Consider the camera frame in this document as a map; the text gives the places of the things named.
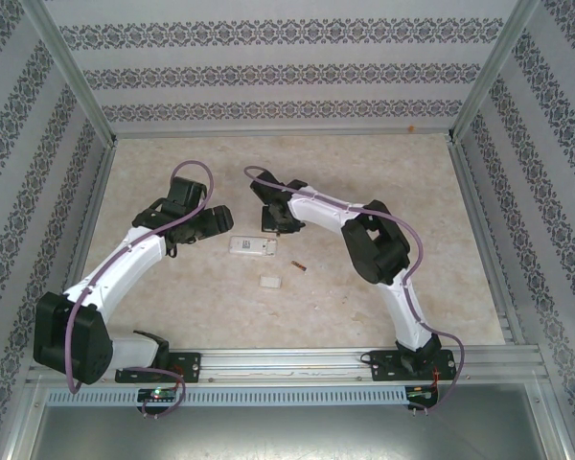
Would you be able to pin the small AAA battery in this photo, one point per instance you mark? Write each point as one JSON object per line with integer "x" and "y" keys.
{"x": 298, "y": 266}

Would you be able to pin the aluminium side rail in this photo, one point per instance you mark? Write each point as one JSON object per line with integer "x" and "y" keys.
{"x": 484, "y": 239}
{"x": 96, "y": 201}

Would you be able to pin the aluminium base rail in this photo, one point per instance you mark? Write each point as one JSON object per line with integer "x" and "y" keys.
{"x": 278, "y": 364}

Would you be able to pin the grey sheet metal panel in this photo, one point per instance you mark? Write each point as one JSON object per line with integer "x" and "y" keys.
{"x": 287, "y": 436}

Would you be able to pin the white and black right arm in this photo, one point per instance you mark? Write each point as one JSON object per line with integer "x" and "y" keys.
{"x": 402, "y": 306}

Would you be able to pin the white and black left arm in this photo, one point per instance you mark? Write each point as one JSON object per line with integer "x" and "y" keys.
{"x": 124, "y": 259}

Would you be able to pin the small green circuit board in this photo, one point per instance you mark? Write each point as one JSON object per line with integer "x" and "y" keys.
{"x": 419, "y": 393}
{"x": 158, "y": 394}

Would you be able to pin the white battery cover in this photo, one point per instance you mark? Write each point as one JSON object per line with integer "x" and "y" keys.
{"x": 270, "y": 282}

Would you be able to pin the aluminium frame post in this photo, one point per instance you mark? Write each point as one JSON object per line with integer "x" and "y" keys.
{"x": 62, "y": 67}
{"x": 498, "y": 67}

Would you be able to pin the white remote control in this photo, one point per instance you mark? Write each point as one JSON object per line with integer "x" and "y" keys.
{"x": 246, "y": 245}

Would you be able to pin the aluminium back rail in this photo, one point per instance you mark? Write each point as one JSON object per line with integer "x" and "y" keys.
{"x": 282, "y": 132}

